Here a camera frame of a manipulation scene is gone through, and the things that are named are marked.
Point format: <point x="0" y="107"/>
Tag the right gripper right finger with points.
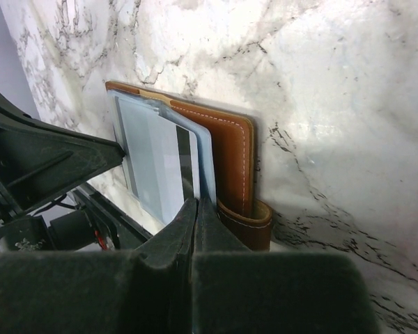
<point x="237" y="290"/>

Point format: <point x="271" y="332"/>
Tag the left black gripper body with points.
<point x="92" y="222"/>

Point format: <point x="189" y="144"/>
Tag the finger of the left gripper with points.
<point x="40" y="162"/>

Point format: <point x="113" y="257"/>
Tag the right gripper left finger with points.
<point x="128" y="291"/>

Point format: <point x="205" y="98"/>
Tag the brown leather card holder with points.
<point x="233" y="147"/>

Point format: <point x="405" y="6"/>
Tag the grey magnetic stripe card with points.
<point x="161" y="164"/>

